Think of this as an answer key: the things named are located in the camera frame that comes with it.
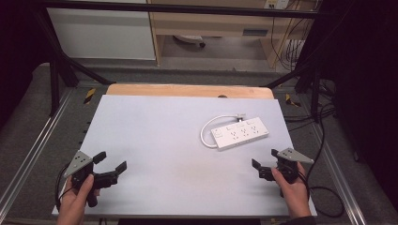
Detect aluminium rail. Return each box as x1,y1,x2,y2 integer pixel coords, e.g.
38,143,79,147
0,88,75,214
308,121,368,225

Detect bundle of hanging black cables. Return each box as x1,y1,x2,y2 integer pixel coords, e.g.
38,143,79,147
269,0,312,73

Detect black floor cables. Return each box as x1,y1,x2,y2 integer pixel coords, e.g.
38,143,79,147
283,78,337,133

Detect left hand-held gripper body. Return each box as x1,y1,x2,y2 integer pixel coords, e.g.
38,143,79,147
64,150,119,208

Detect person's right hand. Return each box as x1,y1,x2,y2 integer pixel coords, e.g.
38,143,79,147
270,161,313,220

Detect chair base with caster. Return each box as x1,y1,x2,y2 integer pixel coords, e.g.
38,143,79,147
172,34,207,50

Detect white wall socket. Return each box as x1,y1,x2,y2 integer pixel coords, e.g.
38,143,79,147
264,0,291,10

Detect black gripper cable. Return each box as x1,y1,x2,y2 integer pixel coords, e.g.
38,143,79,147
299,102,345,219
54,162,73,212

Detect black metal frame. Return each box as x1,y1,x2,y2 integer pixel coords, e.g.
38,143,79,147
31,0,327,124

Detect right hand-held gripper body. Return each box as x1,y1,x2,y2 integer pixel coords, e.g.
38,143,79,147
258,147,315,185

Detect person's left hand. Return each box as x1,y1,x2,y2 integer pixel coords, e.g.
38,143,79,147
55,173,100,225

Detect white power strip cable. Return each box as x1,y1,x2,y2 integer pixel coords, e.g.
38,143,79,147
199,114,241,149

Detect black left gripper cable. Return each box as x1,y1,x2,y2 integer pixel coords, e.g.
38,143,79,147
54,162,73,212

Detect wooden desk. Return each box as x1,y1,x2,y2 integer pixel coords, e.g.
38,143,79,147
146,0,315,69

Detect white power strip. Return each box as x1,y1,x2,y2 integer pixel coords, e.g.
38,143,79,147
210,116,270,152

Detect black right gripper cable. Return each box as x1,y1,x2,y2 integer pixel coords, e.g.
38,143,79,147
299,102,345,219

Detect wooden table board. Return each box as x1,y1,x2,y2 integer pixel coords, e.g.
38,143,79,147
105,82,275,100

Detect white cabinet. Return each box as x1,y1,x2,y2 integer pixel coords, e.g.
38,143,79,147
46,0,157,61

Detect dark curtain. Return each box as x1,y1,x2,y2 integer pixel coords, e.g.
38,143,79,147
0,0,53,129
317,0,398,214

